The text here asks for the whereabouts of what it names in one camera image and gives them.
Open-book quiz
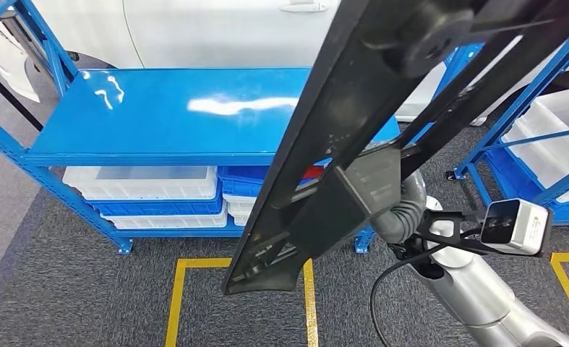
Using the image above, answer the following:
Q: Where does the black plastic plate frame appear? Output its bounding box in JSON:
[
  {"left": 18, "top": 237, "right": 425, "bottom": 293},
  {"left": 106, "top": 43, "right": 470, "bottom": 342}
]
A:
[{"left": 221, "top": 0, "right": 569, "bottom": 296}]

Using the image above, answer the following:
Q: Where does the blue metal shelf rack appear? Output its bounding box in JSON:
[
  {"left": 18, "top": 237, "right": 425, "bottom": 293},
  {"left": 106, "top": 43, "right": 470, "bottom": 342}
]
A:
[
  {"left": 444, "top": 19, "right": 569, "bottom": 227},
  {"left": 0, "top": 0, "right": 485, "bottom": 256}
]

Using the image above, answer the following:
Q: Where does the white car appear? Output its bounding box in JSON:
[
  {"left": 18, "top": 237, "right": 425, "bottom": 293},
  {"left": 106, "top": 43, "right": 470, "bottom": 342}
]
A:
[{"left": 0, "top": 0, "right": 569, "bottom": 127}]

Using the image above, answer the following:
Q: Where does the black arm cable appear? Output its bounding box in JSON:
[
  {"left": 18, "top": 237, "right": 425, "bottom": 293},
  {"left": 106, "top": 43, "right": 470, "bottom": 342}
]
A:
[{"left": 369, "top": 239, "right": 453, "bottom": 347}]

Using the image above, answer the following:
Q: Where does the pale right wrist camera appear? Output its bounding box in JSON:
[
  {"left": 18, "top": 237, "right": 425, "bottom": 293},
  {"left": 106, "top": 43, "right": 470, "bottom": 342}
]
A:
[{"left": 480, "top": 198, "right": 552, "bottom": 257}]

